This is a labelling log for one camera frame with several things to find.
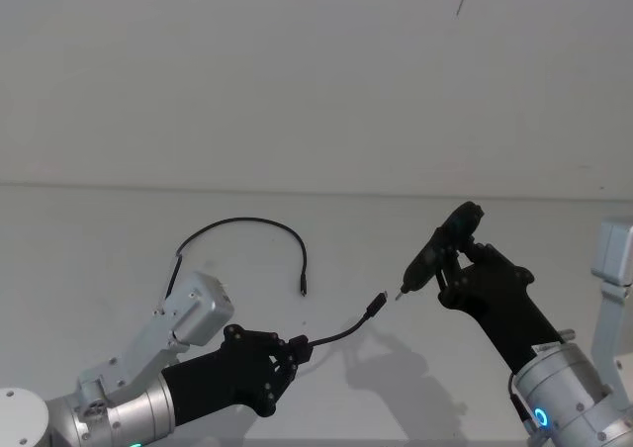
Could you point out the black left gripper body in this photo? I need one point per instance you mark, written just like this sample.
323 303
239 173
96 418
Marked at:
217 378

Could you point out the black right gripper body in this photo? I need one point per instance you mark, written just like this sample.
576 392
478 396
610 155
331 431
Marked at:
499 303

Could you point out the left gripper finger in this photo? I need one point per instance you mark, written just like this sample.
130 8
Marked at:
281 383
277 342

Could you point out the black handheld tool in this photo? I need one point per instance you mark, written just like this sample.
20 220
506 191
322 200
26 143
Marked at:
460 224

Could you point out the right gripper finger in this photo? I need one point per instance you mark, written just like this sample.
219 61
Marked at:
477 254
447 264

